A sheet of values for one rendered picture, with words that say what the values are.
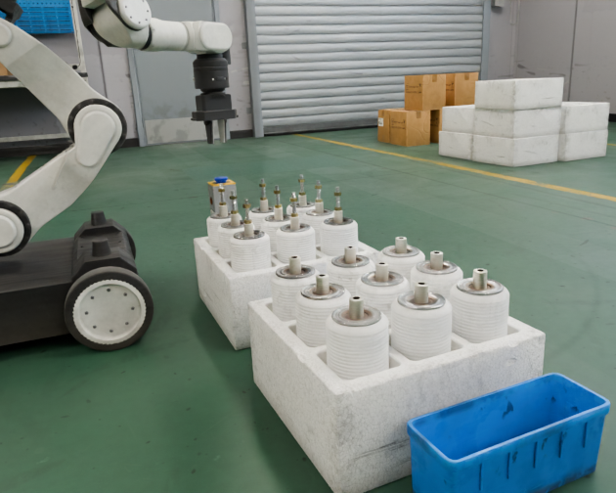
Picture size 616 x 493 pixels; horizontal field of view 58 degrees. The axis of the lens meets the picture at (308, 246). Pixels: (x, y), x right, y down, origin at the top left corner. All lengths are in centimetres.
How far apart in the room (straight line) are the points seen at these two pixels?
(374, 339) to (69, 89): 102
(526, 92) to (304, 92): 341
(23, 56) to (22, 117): 488
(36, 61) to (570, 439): 135
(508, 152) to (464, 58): 404
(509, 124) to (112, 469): 330
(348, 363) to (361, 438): 11
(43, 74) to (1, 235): 40
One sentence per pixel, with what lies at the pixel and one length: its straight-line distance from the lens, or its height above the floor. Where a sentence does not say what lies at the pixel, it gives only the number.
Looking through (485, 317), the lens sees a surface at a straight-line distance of 95.
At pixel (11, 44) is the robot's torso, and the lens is 152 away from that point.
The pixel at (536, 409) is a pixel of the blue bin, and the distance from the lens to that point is 102.
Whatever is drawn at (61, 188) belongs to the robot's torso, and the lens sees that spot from 155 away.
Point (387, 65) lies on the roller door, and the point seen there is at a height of 73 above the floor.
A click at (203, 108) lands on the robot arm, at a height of 54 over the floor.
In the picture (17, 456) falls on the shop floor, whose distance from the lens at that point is 114.
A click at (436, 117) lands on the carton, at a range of 525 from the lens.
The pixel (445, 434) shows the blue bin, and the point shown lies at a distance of 90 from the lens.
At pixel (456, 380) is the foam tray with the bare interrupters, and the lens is 91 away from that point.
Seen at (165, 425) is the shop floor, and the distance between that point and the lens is 111.
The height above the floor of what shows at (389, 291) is 25.
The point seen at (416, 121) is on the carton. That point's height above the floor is 21.
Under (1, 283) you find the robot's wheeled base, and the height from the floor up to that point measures 17.
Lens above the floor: 60
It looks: 17 degrees down
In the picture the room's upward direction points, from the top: 3 degrees counter-clockwise
